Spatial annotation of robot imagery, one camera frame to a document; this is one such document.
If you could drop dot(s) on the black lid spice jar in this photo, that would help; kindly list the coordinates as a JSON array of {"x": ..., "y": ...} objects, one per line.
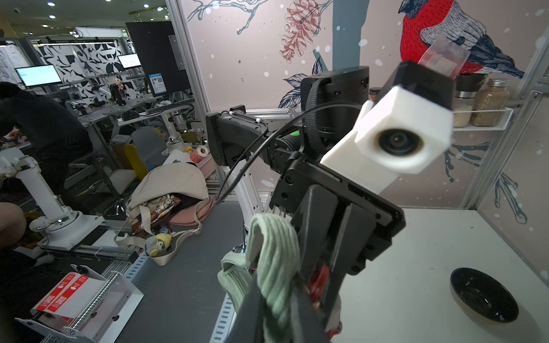
[{"x": 468, "y": 85}]

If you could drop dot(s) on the white robot stand outside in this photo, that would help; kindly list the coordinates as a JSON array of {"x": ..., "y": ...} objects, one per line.
[{"x": 63, "y": 228}]

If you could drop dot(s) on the yellow plush toy outside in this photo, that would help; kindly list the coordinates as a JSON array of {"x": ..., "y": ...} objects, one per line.
[{"x": 155, "y": 245}]

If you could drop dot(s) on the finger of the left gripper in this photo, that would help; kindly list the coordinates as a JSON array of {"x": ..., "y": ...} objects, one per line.
[
  {"x": 357, "y": 224},
  {"x": 312, "y": 221}
]

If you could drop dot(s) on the green corduroy shoulder bag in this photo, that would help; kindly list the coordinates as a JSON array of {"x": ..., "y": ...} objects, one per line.
[{"x": 274, "y": 245}]

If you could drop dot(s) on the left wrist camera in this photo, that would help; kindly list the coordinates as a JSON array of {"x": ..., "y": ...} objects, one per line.
[{"x": 407, "y": 127}]

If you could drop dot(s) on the white wire shelf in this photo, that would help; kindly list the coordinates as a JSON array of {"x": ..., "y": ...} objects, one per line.
[{"x": 488, "y": 120}]

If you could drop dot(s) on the computer monitor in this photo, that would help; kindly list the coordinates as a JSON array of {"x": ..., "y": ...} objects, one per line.
[{"x": 38, "y": 76}]

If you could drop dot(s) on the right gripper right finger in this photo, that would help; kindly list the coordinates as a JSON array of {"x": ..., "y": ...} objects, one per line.
[{"x": 305, "y": 322}]

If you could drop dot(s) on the person outside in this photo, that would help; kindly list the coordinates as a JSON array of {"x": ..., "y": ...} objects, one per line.
[{"x": 55, "y": 133}]

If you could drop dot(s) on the beige bag outside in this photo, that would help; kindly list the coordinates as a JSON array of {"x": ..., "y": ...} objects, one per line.
[{"x": 164, "y": 191}]

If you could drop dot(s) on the black bowl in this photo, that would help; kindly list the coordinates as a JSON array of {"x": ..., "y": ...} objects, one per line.
[{"x": 483, "y": 295}]

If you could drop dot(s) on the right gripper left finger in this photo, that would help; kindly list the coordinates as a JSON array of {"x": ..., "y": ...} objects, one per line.
[{"x": 248, "y": 326}]

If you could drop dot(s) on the label roll dispenser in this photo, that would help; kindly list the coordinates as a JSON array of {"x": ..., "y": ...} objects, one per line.
[{"x": 85, "y": 307}]

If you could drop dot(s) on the pink pouch outside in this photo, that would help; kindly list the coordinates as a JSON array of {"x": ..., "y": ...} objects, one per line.
[{"x": 194, "y": 215}]

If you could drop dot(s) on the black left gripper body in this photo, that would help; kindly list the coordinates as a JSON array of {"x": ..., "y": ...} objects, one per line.
[{"x": 300, "y": 174}]

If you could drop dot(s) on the brown spice jar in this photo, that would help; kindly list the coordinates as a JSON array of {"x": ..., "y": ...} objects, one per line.
[{"x": 493, "y": 97}]

